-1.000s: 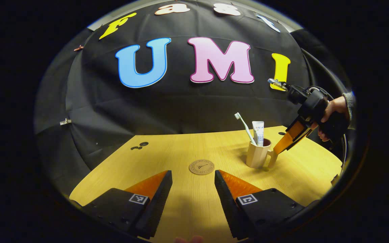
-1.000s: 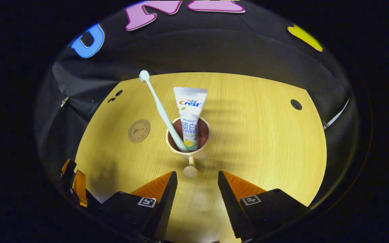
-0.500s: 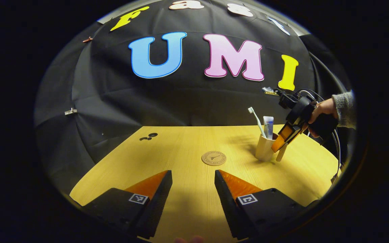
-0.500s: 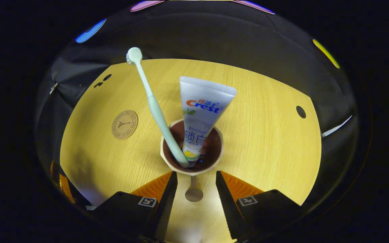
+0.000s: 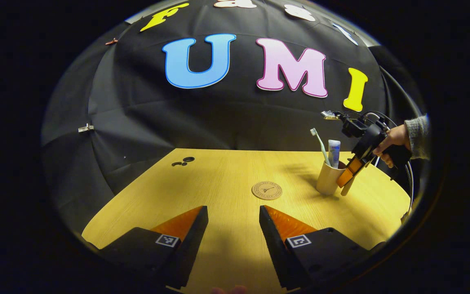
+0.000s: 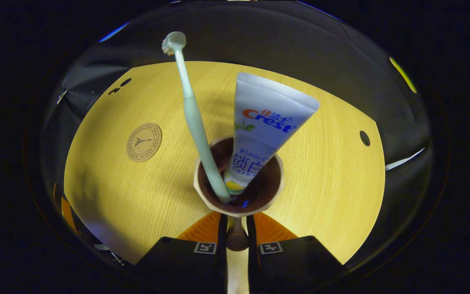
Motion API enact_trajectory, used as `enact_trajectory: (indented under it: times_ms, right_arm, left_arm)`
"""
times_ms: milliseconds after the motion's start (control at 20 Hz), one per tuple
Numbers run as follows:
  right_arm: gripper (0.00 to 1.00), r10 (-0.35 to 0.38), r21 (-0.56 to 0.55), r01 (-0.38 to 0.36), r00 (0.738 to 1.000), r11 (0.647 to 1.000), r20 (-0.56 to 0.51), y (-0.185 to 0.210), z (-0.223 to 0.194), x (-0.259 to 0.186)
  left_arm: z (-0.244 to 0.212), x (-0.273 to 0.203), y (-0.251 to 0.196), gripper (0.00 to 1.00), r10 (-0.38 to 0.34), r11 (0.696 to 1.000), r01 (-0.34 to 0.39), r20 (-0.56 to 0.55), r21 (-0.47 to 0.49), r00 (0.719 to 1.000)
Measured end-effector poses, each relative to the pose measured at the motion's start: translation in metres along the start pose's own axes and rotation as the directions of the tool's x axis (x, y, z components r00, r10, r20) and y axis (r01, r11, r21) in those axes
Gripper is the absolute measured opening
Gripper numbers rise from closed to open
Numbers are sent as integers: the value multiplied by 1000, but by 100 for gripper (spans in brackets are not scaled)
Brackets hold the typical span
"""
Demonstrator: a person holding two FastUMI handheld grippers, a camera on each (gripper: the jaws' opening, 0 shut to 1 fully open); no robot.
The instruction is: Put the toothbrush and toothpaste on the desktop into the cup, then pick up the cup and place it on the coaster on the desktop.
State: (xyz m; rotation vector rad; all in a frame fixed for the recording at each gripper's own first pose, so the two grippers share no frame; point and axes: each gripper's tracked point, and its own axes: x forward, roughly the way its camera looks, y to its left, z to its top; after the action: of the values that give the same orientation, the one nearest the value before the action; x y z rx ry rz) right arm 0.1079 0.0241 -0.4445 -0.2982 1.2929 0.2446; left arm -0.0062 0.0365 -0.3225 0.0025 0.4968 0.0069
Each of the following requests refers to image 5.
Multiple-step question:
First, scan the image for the beige cup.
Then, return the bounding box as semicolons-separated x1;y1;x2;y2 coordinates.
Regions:
316;160;356;197

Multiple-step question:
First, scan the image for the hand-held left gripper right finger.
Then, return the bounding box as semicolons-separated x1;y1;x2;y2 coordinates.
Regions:
259;205;386;291

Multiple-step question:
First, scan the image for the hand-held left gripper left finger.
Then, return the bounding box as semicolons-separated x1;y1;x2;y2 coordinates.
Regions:
96;205;209;290

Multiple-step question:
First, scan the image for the black backdrop cloth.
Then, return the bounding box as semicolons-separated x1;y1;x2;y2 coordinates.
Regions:
41;0;427;235

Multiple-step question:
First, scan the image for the white toothpaste tube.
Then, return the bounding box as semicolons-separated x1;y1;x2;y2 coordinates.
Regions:
328;140;341;169

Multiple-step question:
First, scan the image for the wooden desktop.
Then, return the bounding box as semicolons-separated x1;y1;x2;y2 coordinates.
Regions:
81;148;412;294

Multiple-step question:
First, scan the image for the round brown coaster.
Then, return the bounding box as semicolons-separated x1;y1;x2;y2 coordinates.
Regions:
252;181;283;200

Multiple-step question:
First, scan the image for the white toothbrush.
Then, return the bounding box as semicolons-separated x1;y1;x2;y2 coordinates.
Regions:
310;128;332;167

